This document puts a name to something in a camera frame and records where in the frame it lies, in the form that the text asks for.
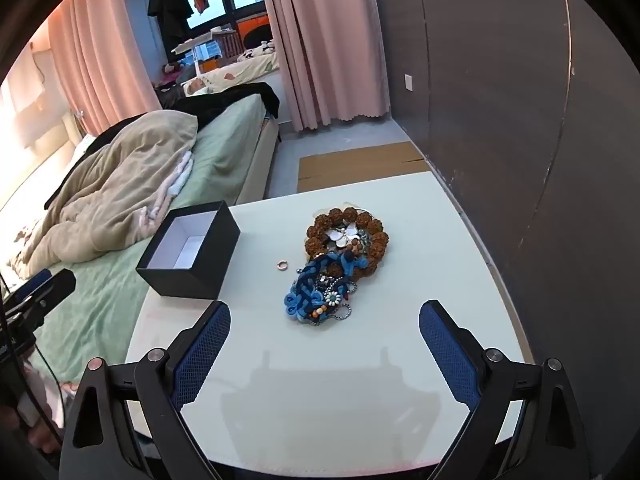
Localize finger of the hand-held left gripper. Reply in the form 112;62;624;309
0;268;77;333

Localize pink curtain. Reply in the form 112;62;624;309
47;0;166;137
256;0;392;132

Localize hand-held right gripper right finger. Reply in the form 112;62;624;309
419;300;593;480

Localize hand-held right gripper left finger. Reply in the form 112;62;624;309
59;301;236;480

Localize hanging black clothes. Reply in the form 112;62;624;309
146;0;194;42

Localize black jewelry box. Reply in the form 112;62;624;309
136;201;242;301

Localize orange and black cushion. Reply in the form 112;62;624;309
237;14;274;52

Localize beige duvet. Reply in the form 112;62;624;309
10;109;200;263

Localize brown bead bracelet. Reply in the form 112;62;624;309
305;200;390;278

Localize silver ball chain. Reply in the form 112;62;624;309
310;280;358;328

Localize blue knotted cord bracelet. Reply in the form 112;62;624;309
284;251;368;322

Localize person's left hand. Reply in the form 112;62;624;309
0;405;63;456

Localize bed with green sheet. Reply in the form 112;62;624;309
0;82;281;386

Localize printed cream blanket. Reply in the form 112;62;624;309
187;42;281;97

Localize white wall cloth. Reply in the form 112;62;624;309
0;50;67;148

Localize black garment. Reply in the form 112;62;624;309
155;82;282;126

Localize flat cardboard sheet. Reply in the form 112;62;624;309
297;142;432;194

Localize pink and white garment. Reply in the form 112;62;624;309
137;151;197;237

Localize white flower jewelry piece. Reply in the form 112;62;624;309
325;220;373;251

